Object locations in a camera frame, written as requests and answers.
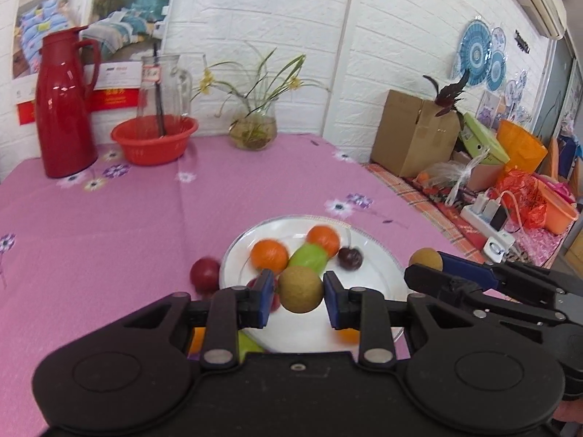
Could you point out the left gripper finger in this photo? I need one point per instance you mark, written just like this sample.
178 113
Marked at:
483 275
533 298

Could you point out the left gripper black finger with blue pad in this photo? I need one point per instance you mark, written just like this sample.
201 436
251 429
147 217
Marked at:
374 316
227 312

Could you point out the large orange green navel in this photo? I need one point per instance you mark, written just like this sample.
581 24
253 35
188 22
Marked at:
348 336

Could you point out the brown longan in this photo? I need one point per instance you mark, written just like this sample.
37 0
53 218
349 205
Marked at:
427 257
300 289

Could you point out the red apple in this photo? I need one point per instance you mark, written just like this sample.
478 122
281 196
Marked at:
276 303

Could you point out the dark cherry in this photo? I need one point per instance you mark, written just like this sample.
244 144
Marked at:
350 257

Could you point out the small green fruit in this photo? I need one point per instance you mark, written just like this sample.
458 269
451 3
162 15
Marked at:
311 256

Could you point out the large green mango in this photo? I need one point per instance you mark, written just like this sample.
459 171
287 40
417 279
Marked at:
247 345

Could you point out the dark red plum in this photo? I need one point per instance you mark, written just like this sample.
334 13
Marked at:
204 275

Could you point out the large orange rear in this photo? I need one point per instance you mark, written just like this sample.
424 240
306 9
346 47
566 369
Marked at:
197 341

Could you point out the white power strip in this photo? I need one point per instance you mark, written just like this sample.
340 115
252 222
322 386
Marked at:
489 216

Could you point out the white oval plate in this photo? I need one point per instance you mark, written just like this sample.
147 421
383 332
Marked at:
311 332

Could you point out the mandarin with stem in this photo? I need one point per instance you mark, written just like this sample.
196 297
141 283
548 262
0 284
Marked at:
269 254

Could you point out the small mandarin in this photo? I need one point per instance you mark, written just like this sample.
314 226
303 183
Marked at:
325 237

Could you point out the white plastic bag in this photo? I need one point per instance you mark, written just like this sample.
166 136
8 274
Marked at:
456 176

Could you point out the orange plastic container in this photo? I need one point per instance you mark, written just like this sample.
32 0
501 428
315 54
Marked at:
525 151

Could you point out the cardboard box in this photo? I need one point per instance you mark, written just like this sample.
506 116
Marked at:
413 135

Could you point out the pink floral tablecloth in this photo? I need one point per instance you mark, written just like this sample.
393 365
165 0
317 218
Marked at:
81 252

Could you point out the glass vase with plant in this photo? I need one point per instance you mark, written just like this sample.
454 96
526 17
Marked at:
249 94

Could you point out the dark red leaf plant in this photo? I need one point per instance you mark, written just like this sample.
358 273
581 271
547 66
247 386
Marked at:
448 96

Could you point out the red plastic basin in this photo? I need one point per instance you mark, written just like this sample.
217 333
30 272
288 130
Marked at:
143 146

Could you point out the glass pitcher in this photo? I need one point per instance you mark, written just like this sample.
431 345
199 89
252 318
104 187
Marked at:
164 96

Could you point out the red thermos jug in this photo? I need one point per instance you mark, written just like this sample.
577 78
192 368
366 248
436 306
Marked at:
68 73

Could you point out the blue decorative wall plates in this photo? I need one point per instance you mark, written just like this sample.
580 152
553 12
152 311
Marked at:
482 54

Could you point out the wall calendar poster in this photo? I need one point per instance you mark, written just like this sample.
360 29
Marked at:
121 33

